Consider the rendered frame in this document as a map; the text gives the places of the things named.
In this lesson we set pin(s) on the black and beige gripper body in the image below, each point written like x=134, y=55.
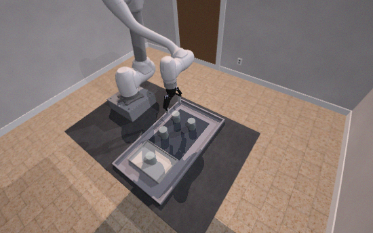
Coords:
x=171, y=91

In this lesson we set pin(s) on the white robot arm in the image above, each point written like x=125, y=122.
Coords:
x=129, y=79

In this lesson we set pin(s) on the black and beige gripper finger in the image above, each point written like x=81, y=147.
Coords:
x=178, y=94
x=166, y=103

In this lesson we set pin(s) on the clear glass cylinder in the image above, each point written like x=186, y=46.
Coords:
x=151, y=158
x=163, y=132
x=191, y=124
x=176, y=116

